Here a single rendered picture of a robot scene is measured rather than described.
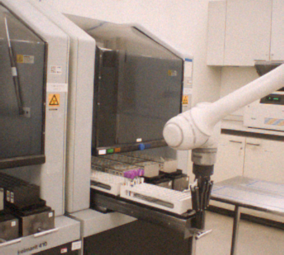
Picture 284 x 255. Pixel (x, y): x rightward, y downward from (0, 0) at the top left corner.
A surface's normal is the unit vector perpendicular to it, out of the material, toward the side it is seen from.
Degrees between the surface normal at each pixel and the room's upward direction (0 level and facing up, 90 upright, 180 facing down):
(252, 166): 90
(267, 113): 90
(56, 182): 90
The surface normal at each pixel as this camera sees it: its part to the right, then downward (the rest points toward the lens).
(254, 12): -0.65, 0.03
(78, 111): 0.76, 0.08
